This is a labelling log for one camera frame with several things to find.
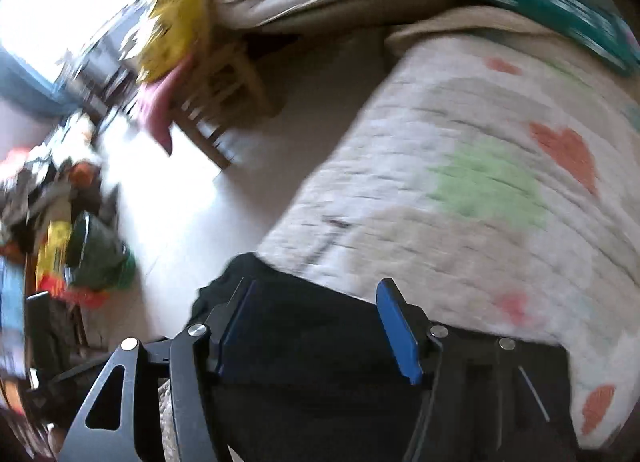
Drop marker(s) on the heart print quilt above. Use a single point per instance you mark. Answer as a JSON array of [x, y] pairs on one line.
[[475, 182]]

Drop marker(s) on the bright window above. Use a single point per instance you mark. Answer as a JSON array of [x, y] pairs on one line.
[[70, 2]]

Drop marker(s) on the pile of colourful clutter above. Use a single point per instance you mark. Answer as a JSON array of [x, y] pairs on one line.
[[45, 222]]

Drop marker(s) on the black pants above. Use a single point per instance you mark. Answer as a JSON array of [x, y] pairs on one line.
[[310, 332]]

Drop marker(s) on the yellow cloth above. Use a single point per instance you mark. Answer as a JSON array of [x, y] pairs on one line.
[[167, 32]]

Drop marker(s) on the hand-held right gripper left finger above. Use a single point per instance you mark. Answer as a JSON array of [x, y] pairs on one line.
[[236, 329]]

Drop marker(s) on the wooden chair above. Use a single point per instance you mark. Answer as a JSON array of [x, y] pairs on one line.
[[225, 97]]

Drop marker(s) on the pink cloth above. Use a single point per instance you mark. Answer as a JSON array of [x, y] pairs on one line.
[[160, 107]]

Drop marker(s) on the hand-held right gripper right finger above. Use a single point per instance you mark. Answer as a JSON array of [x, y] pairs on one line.
[[398, 337]]

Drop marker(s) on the dark green bag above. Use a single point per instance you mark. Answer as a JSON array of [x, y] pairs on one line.
[[97, 254]]

